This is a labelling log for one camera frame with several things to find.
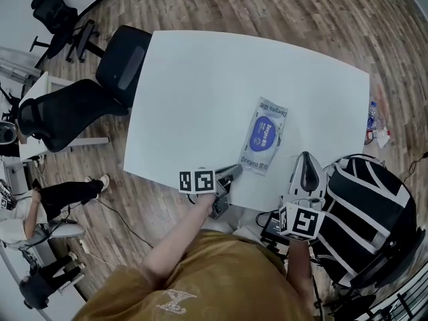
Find person's right forearm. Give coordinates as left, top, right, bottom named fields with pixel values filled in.
left=286, top=235, right=318, bottom=309

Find red label bottle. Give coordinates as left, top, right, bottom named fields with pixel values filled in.
left=366, top=128, right=391, bottom=140

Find black office chair with armrests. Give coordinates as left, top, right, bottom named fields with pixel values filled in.
left=29, top=0, right=105, bottom=64

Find white desk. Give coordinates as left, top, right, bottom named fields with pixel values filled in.
left=18, top=71, right=110, bottom=163

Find black white striped backpack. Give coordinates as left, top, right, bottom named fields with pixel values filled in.
left=312, top=154, right=427, bottom=289

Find grey round device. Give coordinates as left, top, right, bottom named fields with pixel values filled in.
left=0, top=120, right=17, bottom=145

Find grey wet wipe pack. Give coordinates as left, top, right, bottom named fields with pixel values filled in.
left=238, top=96, right=290, bottom=177

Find clear plastic water bottle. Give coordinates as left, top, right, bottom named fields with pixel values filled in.
left=366, top=100, right=379, bottom=130

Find person's left forearm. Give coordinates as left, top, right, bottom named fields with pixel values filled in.
left=142, top=192, right=217, bottom=286

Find grey metal rack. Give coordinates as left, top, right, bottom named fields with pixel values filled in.
left=0, top=45, right=43, bottom=80

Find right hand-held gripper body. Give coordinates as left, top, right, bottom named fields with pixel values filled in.
left=278, top=194, right=327, bottom=242

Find black monitor device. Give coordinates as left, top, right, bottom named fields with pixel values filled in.
left=259, top=211, right=291, bottom=245

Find black metal railing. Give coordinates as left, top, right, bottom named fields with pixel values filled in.
left=366, top=269, right=428, bottom=321

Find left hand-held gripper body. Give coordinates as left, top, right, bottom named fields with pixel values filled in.
left=178, top=168, right=235, bottom=221

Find black mesh office chair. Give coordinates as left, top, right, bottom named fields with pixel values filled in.
left=16, top=24, right=154, bottom=153

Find person's mustard shirt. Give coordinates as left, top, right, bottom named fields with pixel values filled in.
left=72, top=231, right=317, bottom=321

